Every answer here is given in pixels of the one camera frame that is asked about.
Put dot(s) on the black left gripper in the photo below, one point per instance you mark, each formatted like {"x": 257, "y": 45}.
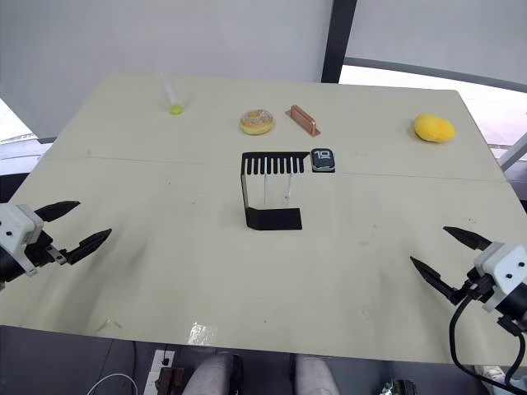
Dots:
{"x": 39, "y": 249}

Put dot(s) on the clear tube with green ball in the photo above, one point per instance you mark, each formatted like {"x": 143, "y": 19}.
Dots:
{"x": 171, "y": 94}

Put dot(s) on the brown block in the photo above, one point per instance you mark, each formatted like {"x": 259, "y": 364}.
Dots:
{"x": 169, "y": 382}

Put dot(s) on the grey metal frame leg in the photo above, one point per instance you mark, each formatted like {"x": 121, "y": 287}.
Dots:
{"x": 514, "y": 152}

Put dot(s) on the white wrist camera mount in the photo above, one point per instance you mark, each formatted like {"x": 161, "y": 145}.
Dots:
{"x": 16, "y": 224}
{"x": 508, "y": 263}

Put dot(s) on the small cluttered object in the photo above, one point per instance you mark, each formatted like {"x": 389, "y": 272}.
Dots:
{"x": 398, "y": 387}

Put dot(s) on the grey rounded shape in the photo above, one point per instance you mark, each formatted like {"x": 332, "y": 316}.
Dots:
{"x": 214, "y": 376}
{"x": 315, "y": 376}

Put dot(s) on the yellow sponge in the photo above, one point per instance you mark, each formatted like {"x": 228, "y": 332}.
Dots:
{"x": 434, "y": 128}

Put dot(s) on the dark window frame bar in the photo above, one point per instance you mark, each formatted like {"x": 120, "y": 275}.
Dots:
{"x": 432, "y": 71}

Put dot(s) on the sprinkled toy donut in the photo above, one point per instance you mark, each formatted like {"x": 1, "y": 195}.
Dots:
{"x": 257, "y": 122}

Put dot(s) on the dark vertical pillar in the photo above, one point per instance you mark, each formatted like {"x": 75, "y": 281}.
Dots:
{"x": 338, "y": 41}

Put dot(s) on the white power strip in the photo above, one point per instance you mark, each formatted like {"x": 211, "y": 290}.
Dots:
{"x": 158, "y": 370}

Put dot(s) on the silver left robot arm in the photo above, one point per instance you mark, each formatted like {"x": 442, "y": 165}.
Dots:
{"x": 8, "y": 267}

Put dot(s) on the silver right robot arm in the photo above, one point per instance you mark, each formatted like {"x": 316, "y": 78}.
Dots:
{"x": 516, "y": 304}

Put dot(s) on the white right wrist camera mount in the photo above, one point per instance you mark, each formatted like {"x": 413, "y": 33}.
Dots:
{"x": 508, "y": 263}

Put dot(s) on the black square watch body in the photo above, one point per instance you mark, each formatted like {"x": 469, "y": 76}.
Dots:
{"x": 323, "y": 160}

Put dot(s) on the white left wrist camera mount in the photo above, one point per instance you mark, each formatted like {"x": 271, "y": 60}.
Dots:
{"x": 16, "y": 224}

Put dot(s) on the copper-coloured card holder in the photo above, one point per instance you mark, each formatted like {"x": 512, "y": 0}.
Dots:
{"x": 304, "y": 119}

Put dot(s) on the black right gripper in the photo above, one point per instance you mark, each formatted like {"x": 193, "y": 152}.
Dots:
{"x": 477, "y": 286}

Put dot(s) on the black slotted watch stand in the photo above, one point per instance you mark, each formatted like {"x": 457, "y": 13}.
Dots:
{"x": 273, "y": 220}

